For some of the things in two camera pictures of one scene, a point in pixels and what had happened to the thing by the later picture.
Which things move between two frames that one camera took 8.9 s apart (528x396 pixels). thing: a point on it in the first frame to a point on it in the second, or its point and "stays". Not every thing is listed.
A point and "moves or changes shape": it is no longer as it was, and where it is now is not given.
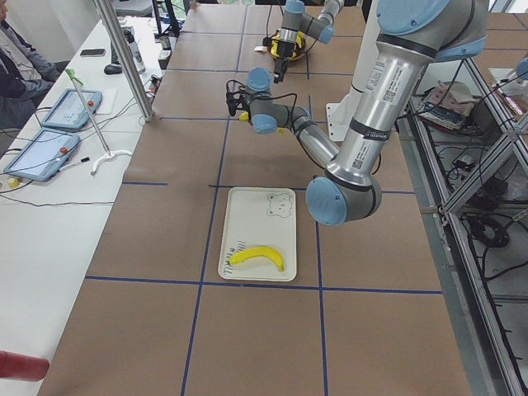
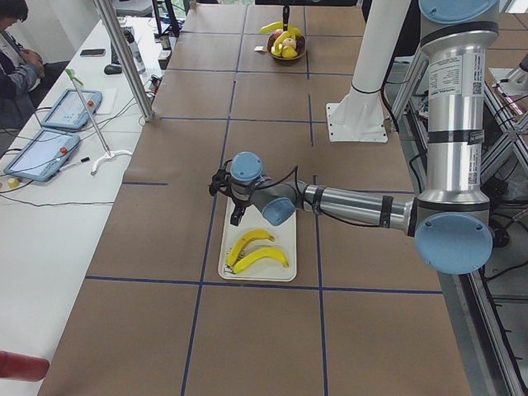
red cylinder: x=22 y=368 stays
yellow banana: x=258 y=252 moves or changes shape
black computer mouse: x=112 y=69 stays
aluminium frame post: x=108 y=13 stays
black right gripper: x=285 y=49 to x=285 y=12
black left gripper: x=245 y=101 to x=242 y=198
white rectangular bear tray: x=256 y=217 stays
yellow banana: x=244 y=117 to x=251 y=235
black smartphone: x=92 y=52 stays
